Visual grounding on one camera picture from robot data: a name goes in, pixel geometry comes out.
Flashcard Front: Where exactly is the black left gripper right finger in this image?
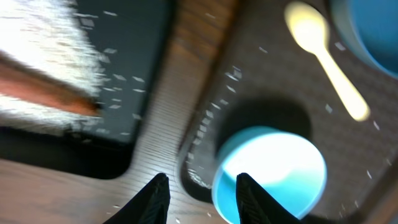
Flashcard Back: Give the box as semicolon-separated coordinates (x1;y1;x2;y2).
236;173;301;224

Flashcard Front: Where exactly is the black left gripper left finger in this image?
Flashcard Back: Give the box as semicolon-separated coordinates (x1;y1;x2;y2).
104;173;170;224

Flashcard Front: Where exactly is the light blue bowl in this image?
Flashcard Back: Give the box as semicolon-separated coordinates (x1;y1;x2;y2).
211;126;327;223

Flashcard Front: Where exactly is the orange carrot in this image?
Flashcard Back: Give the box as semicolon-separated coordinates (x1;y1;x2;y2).
1;54;100;116

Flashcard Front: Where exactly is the yellow plastic spoon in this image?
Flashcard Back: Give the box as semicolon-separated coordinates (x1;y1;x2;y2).
284;1;371;122

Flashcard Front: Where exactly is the white rice pile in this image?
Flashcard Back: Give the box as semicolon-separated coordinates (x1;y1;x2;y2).
1;0;104;136

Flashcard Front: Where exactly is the dark blue plate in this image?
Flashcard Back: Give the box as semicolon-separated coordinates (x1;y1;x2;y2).
328;0;397;78

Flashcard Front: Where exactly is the black waste tray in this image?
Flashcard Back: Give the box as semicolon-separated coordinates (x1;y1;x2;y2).
1;0;176;179

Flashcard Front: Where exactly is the brown serving tray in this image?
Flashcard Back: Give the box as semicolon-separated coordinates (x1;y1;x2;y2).
177;1;397;223

